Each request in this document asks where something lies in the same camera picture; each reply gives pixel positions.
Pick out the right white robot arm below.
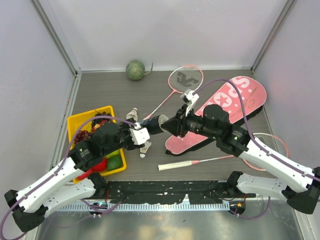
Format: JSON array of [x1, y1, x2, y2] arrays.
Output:
[[160, 104, 320, 215]]

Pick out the white shuttlecock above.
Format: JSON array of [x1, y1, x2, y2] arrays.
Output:
[[126, 108, 138, 122], [139, 141, 152, 159]]

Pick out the yellow-green pear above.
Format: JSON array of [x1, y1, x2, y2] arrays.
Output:
[[105, 149, 121, 159]]

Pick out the red strawberries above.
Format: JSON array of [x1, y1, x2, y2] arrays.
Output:
[[92, 120, 107, 132]]

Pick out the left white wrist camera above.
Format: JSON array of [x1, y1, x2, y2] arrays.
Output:
[[129, 122, 150, 146]]

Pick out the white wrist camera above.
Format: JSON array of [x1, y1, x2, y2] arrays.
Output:
[[129, 122, 150, 146], [180, 88, 199, 117]]

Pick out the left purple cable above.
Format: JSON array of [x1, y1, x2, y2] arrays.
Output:
[[0, 115, 137, 240]]

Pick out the green lime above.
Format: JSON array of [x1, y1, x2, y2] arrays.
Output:
[[106, 155, 123, 171]]

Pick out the black shuttlecock tube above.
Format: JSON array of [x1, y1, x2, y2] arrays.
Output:
[[140, 114, 169, 135]]

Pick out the red apple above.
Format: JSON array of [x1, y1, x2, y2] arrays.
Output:
[[92, 157, 108, 172]]

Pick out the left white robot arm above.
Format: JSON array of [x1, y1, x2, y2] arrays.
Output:
[[4, 121, 150, 233]]

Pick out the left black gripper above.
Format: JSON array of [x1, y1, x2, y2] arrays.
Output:
[[102, 117, 136, 156]]

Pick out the pink racket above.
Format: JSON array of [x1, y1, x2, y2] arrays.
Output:
[[158, 133, 289, 172], [144, 65, 204, 120]]

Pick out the pink racket upper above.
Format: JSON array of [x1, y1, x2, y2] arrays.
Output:
[[144, 65, 204, 120]]

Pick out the white slotted cable duct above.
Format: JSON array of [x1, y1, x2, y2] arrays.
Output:
[[60, 201, 230, 212]]

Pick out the pink racket lower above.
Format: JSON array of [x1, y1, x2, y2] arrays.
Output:
[[158, 133, 289, 172]]

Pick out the white shuttlecock bottom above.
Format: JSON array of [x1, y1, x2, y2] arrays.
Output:
[[139, 141, 152, 159]]

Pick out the pink racket bag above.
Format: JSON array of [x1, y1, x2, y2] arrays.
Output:
[[165, 76, 267, 157]]

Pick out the green melon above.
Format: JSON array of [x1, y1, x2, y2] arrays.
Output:
[[125, 59, 154, 81]]

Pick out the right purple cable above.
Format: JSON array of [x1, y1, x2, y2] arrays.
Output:
[[194, 78, 320, 181]]

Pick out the red grape bunch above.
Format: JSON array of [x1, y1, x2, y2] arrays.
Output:
[[73, 130, 92, 145]]

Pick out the purple cable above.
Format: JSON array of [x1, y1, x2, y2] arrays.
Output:
[[0, 115, 137, 240], [194, 78, 320, 181]]

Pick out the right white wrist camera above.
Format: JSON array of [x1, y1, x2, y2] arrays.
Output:
[[180, 88, 199, 117]]

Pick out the dark grape bunch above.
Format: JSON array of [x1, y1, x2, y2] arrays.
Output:
[[91, 111, 112, 128]]

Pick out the red pepper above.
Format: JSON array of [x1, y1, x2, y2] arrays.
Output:
[[77, 169, 94, 181]]

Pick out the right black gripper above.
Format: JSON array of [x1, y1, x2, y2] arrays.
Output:
[[161, 103, 220, 140]]

